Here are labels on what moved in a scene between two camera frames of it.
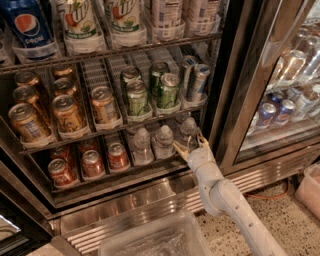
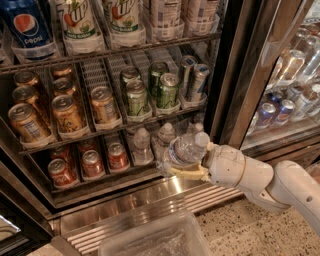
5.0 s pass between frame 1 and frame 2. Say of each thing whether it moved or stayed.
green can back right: stayed
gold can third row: stayed
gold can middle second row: stayed
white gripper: moved
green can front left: stayed
